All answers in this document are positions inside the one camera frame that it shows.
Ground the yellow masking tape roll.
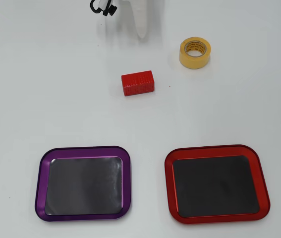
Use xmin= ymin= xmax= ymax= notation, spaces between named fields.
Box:
xmin=178 ymin=37 xmax=212 ymax=70

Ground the purple metal tray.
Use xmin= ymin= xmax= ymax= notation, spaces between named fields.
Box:
xmin=34 ymin=145 xmax=133 ymax=223

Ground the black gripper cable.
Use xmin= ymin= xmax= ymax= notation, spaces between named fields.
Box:
xmin=89 ymin=0 xmax=117 ymax=17

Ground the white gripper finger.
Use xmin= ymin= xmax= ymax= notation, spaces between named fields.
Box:
xmin=129 ymin=0 xmax=154 ymax=40

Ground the red studded block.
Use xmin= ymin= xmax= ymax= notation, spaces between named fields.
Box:
xmin=121 ymin=70 xmax=155 ymax=97

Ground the red metal tray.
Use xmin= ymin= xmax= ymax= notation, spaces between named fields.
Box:
xmin=164 ymin=144 xmax=271 ymax=225

